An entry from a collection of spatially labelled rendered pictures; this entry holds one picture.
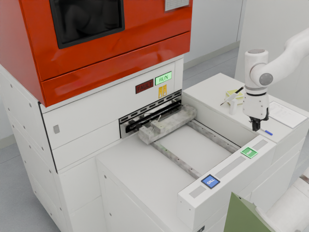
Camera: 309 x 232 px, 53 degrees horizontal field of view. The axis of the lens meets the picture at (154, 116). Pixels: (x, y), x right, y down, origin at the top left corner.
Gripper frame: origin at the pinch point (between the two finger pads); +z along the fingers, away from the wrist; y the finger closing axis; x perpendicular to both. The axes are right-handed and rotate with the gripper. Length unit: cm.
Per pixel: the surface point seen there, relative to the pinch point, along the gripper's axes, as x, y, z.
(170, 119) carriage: -1, -54, 13
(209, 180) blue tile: -25.9, -4.0, 14.6
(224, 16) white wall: 246, -214, 12
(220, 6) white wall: 235, -210, -4
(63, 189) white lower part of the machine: -65, -65, 27
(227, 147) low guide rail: 8.1, -22.0, 23.2
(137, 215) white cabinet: -46, -33, 37
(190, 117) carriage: 9, -48, 14
